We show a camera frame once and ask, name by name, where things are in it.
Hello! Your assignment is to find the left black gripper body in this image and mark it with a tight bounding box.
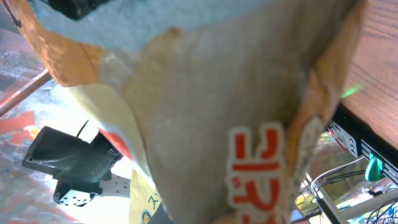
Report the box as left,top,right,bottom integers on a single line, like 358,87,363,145
22,126,131,207

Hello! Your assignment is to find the cream snack bag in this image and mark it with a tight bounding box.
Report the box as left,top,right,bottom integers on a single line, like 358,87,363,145
3,0,368,223

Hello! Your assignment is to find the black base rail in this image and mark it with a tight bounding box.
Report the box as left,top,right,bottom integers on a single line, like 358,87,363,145
328,104,397,184

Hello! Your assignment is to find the teal clip on rail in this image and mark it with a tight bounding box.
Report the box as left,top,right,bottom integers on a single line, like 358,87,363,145
364,152,386,182

